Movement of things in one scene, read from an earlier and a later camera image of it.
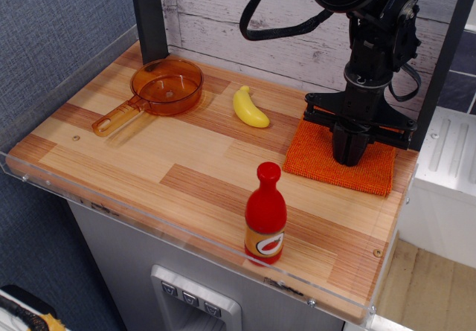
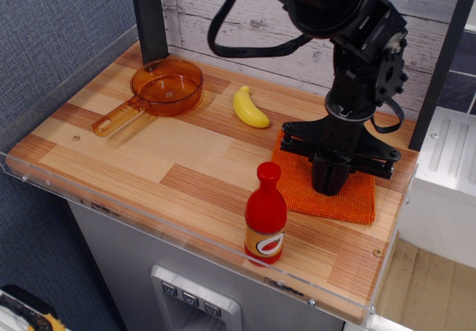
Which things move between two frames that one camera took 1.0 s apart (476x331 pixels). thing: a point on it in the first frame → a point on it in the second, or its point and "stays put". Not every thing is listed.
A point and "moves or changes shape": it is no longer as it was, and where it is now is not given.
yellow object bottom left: x=53 y=324 stays put
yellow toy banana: x=247 y=110 stays put
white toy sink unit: x=439 y=214 stays put
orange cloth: x=310 y=158 moves or changes shape
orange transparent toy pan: x=166 y=87 stays put
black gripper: x=363 y=104 → x=341 y=138
